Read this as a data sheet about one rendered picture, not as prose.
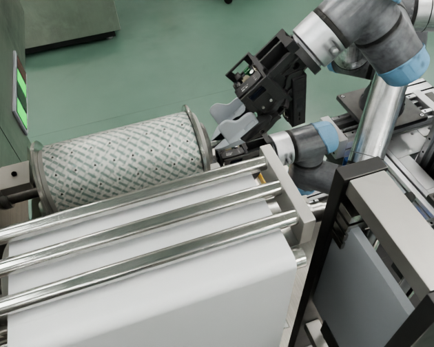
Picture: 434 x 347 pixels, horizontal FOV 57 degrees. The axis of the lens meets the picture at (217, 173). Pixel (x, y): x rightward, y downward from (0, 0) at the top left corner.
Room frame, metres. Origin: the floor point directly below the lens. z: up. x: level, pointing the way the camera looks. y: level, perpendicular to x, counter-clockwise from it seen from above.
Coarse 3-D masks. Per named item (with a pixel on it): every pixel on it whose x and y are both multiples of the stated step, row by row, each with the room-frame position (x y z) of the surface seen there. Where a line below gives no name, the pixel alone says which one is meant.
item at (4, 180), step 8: (0, 168) 0.44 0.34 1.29; (8, 168) 0.44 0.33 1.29; (16, 168) 0.44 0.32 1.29; (24, 168) 0.44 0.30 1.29; (0, 176) 0.42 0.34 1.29; (8, 176) 0.42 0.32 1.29; (16, 176) 0.42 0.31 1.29; (24, 176) 0.42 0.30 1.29; (32, 176) 0.43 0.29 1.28; (0, 184) 0.41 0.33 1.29; (8, 184) 0.41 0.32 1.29; (16, 184) 0.40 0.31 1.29; (24, 184) 0.40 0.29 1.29; (32, 184) 0.41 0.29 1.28; (0, 192) 0.39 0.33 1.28; (8, 192) 0.40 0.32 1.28; (16, 192) 0.40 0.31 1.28
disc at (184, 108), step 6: (186, 108) 0.52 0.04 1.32; (192, 114) 0.50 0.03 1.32; (192, 120) 0.49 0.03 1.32; (192, 126) 0.49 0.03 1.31; (198, 132) 0.47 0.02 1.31; (198, 138) 0.46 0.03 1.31; (198, 144) 0.46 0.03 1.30; (204, 156) 0.44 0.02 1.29; (204, 162) 0.44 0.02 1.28; (204, 168) 0.44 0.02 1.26
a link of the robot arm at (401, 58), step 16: (400, 16) 0.53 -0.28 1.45; (400, 32) 0.52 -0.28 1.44; (368, 48) 0.52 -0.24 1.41; (384, 48) 0.51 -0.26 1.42; (400, 48) 0.51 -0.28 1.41; (416, 48) 0.52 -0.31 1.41; (384, 64) 0.51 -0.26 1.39; (400, 64) 0.51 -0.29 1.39; (416, 64) 0.51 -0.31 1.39; (384, 80) 0.53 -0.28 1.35; (400, 80) 0.51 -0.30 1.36
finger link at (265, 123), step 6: (276, 114) 0.48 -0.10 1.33; (258, 120) 0.48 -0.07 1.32; (264, 120) 0.47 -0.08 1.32; (270, 120) 0.47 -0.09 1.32; (276, 120) 0.48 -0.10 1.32; (258, 126) 0.47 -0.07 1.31; (264, 126) 0.47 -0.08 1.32; (270, 126) 0.47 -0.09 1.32; (252, 132) 0.47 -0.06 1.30; (258, 132) 0.47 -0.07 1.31; (264, 132) 0.47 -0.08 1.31; (240, 138) 0.47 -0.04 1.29; (246, 138) 0.47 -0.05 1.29; (252, 138) 0.47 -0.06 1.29
